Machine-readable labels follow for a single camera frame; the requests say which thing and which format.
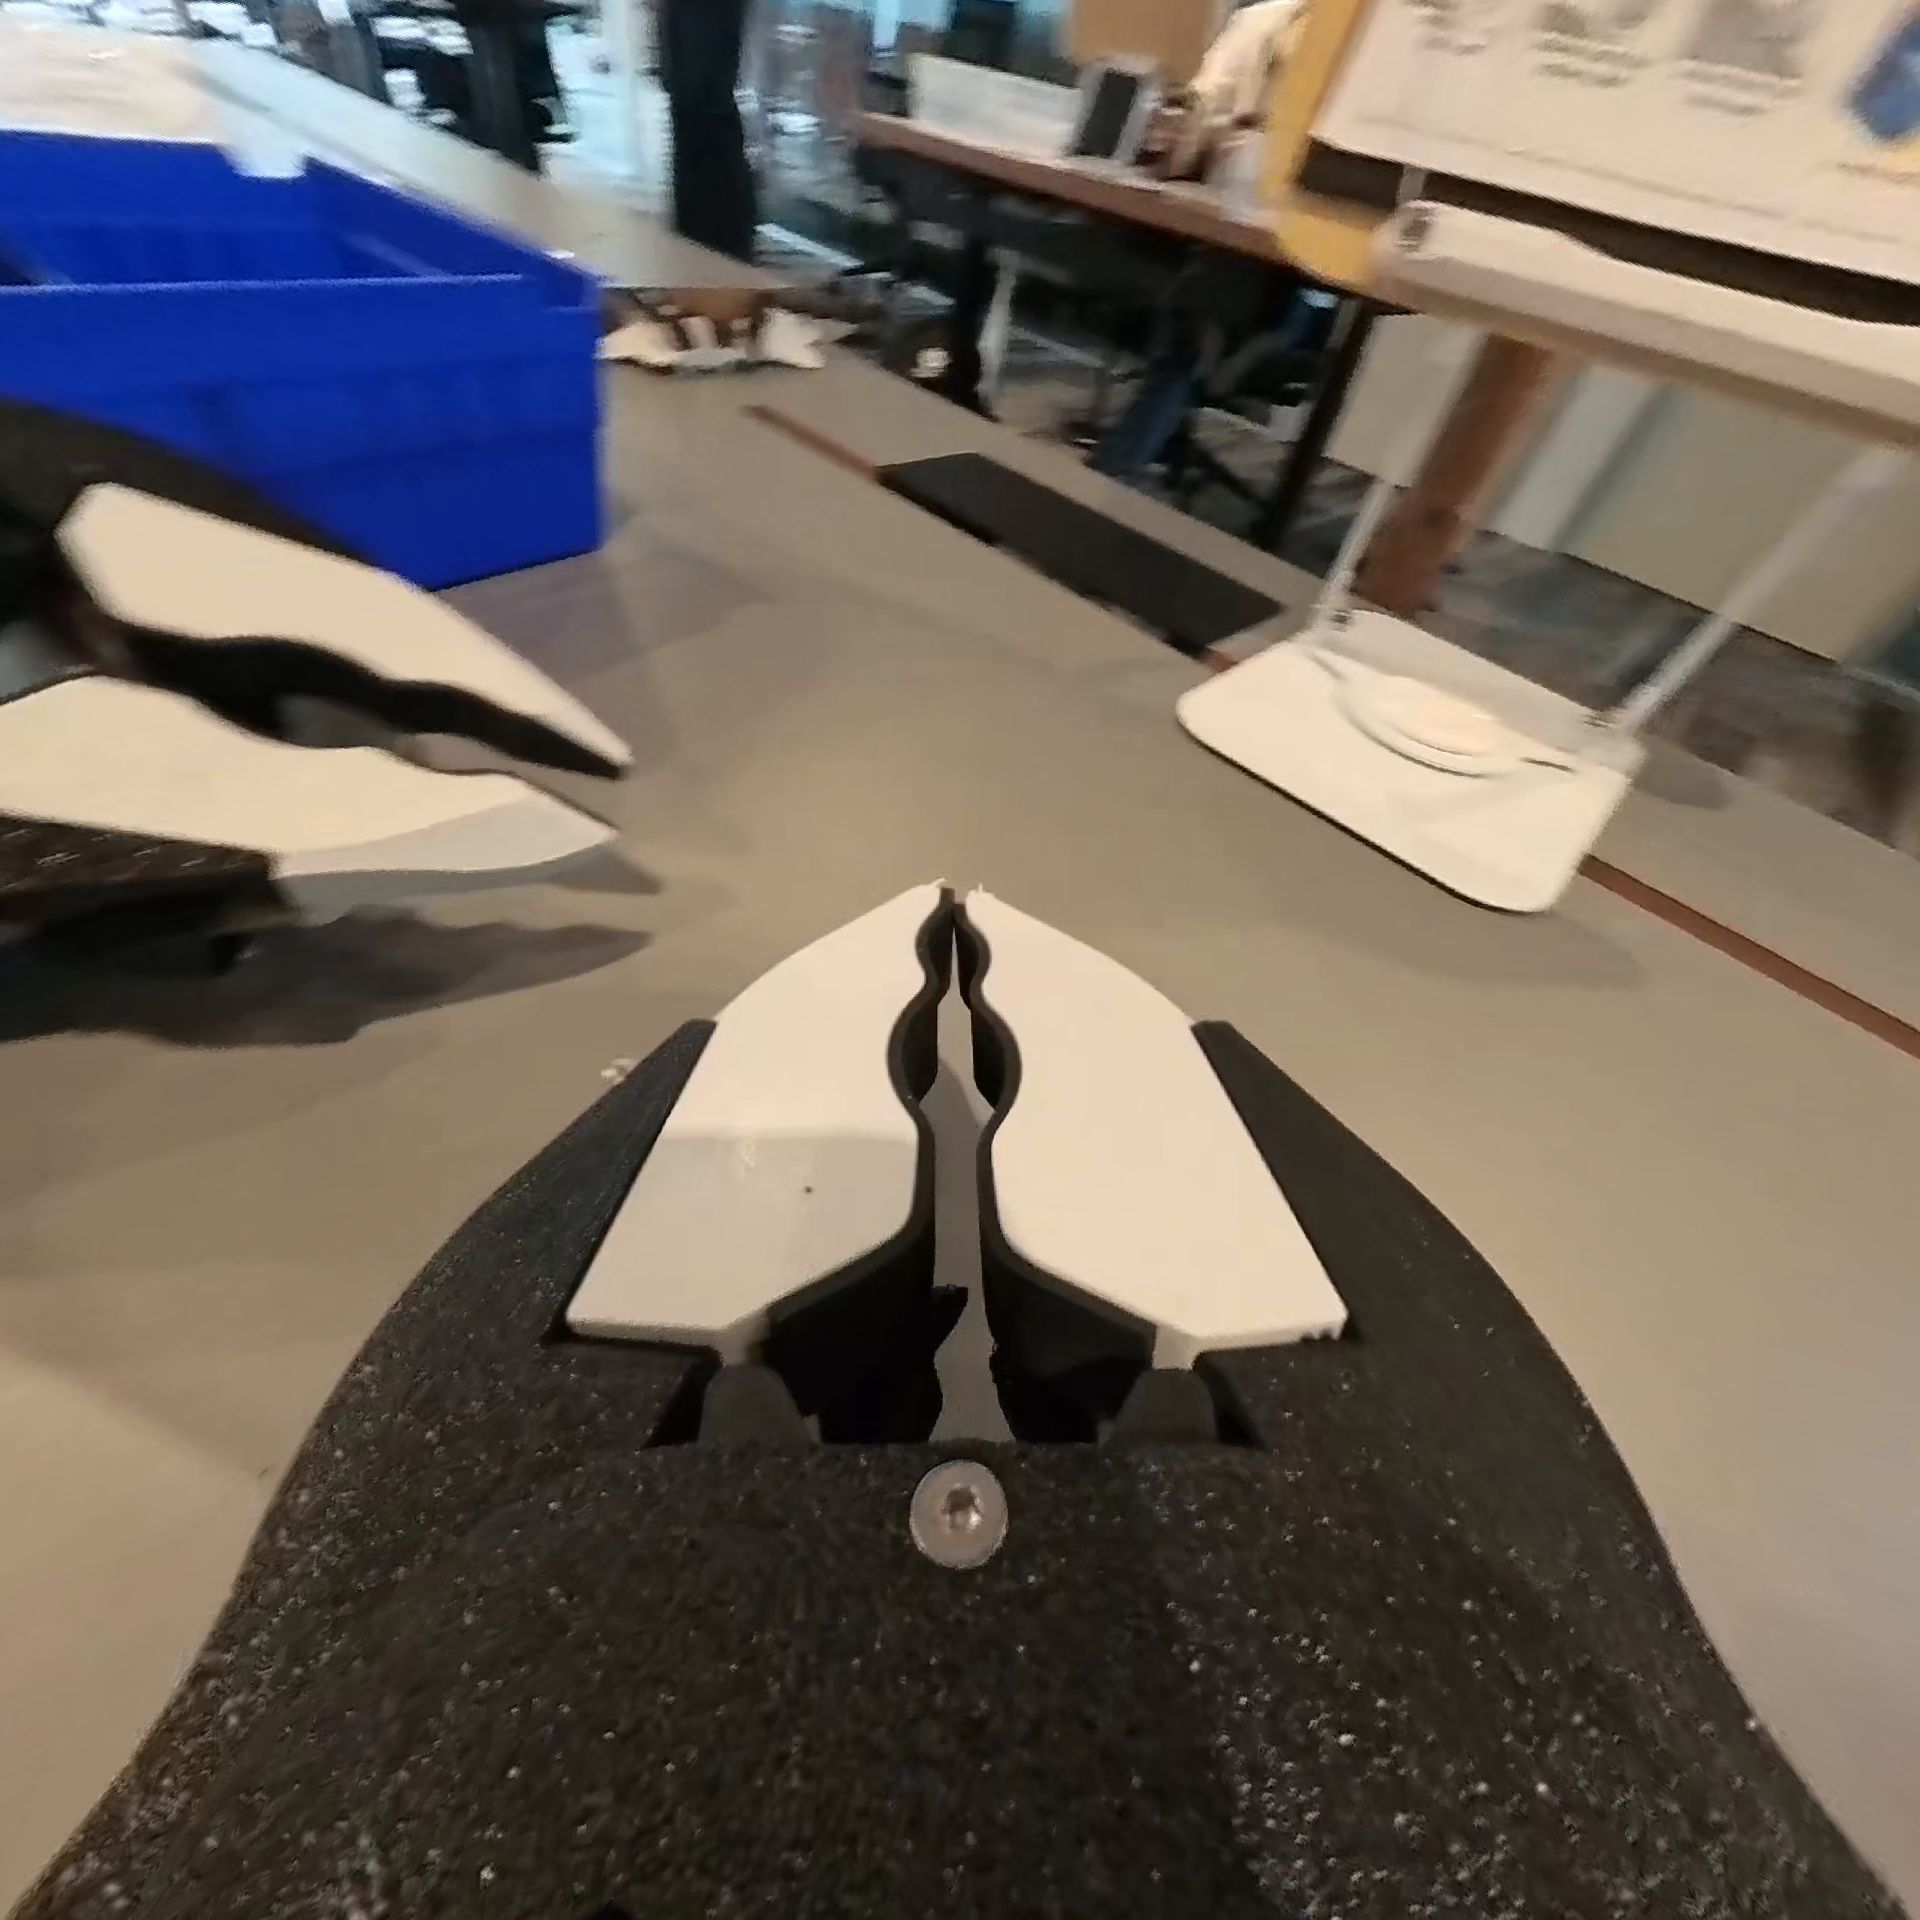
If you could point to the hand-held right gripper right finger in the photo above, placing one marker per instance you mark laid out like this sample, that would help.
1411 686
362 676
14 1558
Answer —
1140 1170

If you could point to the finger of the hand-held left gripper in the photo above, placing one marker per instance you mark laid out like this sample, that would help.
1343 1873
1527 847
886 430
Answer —
298 602
225 794

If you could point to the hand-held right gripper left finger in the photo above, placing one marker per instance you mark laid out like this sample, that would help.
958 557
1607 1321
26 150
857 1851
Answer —
751 1170

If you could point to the blue plastic bin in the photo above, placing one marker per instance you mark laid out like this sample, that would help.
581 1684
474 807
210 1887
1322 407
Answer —
376 390

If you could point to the black and white paper pieces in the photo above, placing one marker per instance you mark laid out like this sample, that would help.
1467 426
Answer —
706 336

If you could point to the black flat mat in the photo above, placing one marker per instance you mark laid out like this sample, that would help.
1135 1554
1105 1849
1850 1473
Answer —
1080 544

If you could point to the black standing desk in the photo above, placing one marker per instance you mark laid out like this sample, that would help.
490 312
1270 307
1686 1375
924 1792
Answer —
712 121

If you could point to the wooden desk black legs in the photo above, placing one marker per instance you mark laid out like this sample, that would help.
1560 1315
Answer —
1050 183

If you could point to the dark tablet device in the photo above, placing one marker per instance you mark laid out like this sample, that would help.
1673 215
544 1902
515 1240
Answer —
1109 109

